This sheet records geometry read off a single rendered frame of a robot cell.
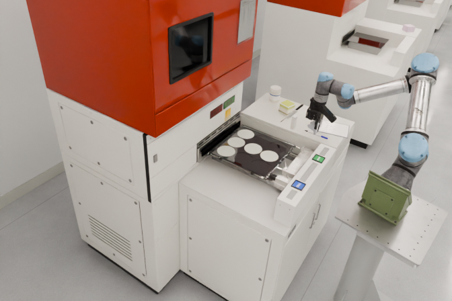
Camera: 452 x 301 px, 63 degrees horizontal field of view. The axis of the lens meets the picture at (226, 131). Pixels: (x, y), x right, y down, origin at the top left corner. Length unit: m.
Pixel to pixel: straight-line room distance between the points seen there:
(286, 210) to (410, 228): 0.62
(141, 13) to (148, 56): 0.16
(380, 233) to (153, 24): 1.37
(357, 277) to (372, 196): 0.56
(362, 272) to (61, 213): 2.15
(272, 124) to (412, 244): 0.96
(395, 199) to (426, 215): 0.26
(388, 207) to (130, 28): 1.41
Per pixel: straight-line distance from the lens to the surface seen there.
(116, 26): 1.52
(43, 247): 2.94
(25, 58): 2.98
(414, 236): 2.01
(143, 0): 1.38
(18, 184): 3.33
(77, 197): 2.48
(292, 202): 1.73
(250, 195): 1.93
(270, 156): 2.07
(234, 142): 2.15
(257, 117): 2.28
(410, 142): 1.83
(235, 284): 2.26
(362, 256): 2.22
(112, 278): 2.66
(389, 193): 1.93
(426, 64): 1.99
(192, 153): 2.00
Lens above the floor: 2.13
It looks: 33 degrees down
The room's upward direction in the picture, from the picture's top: 4 degrees clockwise
